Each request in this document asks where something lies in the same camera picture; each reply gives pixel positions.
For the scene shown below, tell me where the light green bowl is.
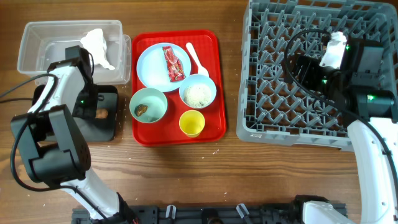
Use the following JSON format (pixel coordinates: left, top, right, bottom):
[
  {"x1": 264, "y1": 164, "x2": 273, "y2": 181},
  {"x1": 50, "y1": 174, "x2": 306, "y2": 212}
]
[{"x1": 129, "y1": 88, "x2": 168, "y2": 124}]

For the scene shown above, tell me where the clear plastic waste bin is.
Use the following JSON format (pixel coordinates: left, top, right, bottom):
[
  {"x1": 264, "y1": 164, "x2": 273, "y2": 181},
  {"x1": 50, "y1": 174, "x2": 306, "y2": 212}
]
[{"x1": 17, "y1": 20, "x2": 132, "y2": 85}]

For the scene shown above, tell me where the white rice pile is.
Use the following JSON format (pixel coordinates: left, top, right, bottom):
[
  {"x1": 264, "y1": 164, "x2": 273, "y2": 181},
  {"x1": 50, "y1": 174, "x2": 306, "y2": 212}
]
[{"x1": 183, "y1": 84, "x2": 212, "y2": 108}]

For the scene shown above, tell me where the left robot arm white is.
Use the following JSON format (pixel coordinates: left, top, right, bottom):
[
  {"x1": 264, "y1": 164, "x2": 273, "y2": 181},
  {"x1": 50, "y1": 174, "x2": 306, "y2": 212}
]
[{"x1": 10, "y1": 45, "x2": 134, "y2": 223}]

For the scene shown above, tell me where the white plastic spoon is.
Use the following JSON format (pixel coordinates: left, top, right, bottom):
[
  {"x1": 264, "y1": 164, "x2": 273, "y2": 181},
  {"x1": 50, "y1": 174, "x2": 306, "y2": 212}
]
[{"x1": 185, "y1": 42, "x2": 209, "y2": 77}]

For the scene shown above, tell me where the light blue plate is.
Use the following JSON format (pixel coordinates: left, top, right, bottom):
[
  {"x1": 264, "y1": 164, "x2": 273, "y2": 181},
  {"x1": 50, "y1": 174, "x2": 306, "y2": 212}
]
[{"x1": 136, "y1": 43, "x2": 192, "y2": 92}]

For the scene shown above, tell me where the yellow plastic cup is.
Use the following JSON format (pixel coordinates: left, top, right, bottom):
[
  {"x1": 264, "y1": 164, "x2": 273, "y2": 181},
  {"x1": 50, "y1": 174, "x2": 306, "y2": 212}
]
[{"x1": 178, "y1": 110, "x2": 205, "y2": 138}]

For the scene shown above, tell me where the brown food scrap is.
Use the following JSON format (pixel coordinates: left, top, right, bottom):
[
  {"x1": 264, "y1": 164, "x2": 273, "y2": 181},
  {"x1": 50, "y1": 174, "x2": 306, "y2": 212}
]
[{"x1": 134, "y1": 104, "x2": 148, "y2": 117}]

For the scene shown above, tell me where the black waste tray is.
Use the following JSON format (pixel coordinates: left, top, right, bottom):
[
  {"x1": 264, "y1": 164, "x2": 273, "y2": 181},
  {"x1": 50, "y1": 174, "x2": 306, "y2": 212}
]
[{"x1": 32, "y1": 84, "x2": 119, "y2": 142}]

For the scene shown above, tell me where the red serving tray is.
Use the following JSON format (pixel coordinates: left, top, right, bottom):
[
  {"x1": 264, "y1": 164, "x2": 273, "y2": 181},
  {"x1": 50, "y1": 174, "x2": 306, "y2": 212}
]
[{"x1": 131, "y1": 29, "x2": 227, "y2": 146}]

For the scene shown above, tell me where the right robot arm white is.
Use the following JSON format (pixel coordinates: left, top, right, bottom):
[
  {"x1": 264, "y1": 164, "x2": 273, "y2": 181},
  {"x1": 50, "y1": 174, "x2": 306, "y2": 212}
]
[{"x1": 285, "y1": 32, "x2": 397, "y2": 223}]

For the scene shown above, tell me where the red snack wrapper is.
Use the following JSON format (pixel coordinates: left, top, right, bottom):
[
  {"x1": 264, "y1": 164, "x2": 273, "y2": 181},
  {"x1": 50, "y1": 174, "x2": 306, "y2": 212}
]
[{"x1": 162, "y1": 45, "x2": 185, "y2": 83}]

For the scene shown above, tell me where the white napkin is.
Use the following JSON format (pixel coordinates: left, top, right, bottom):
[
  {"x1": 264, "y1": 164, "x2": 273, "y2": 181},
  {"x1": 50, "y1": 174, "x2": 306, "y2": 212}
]
[{"x1": 80, "y1": 29, "x2": 115, "y2": 70}]

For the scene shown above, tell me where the light blue rice bowl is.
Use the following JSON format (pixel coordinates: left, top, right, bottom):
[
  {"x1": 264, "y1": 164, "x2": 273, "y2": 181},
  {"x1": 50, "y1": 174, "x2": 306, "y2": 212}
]
[{"x1": 179, "y1": 74, "x2": 217, "y2": 110}]

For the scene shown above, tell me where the orange carrot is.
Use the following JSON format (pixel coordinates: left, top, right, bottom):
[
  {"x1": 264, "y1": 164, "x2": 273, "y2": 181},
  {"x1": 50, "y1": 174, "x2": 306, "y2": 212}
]
[{"x1": 95, "y1": 109, "x2": 108, "y2": 119}]

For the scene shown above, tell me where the grey dishwasher rack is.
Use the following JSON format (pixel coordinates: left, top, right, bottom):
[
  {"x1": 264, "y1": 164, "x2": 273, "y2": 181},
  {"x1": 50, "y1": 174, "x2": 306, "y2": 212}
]
[{"x1": 236, "y1": 0, "x2": 397, "y2": 151}]

